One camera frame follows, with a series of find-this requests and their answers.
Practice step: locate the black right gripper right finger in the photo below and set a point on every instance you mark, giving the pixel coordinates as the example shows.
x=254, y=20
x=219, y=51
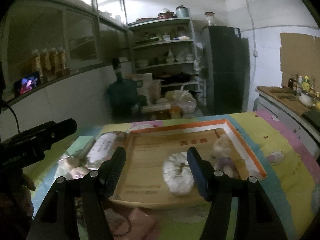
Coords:
x=240, y=209

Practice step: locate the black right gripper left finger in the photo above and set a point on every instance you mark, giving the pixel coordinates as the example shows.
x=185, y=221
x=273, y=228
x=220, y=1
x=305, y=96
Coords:
x=56, y=217

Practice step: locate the pink plush scrunchie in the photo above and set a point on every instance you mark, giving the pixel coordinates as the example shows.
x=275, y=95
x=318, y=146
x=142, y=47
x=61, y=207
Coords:
x=70, y=168

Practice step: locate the floral tissue pack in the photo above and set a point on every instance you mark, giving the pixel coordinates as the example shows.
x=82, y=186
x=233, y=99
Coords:
x=105, y=146

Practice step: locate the colourful cartoon play mat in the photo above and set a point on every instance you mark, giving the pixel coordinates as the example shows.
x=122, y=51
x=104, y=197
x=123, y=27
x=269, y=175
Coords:
x=292, y=182

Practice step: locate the small plush doll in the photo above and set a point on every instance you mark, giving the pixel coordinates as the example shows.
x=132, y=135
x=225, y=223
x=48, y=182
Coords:
x=221, y=157

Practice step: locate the white floral scrunchie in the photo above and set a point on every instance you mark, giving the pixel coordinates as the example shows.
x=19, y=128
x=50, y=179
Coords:
x=177, y=174

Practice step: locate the green water jug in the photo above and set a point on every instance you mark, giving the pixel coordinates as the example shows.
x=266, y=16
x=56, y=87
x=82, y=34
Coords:
x=123, y=96

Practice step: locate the wooden kitchen counter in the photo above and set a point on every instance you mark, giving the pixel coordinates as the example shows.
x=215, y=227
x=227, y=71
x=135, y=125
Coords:
x=277, y=99

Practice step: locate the white bowl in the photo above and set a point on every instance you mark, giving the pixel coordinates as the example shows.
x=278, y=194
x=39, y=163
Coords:
x=306, y=100

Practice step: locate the clear plastic bag of food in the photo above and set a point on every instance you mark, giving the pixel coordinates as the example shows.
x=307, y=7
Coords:
x=182, y=98

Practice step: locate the dark green refrigerator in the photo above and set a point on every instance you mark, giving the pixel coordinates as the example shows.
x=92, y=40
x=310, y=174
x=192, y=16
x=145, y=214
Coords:
x=226, y=68

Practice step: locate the metal shelf rack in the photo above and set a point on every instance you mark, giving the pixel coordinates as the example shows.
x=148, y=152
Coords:
x=166, y=49

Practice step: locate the glass jar on fridge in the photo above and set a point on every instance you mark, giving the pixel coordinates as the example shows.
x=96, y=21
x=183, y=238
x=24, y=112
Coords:
x=210, y=18

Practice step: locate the teal pot on shelf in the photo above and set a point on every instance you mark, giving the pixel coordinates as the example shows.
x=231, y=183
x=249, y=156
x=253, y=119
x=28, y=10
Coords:
x=182, y=11

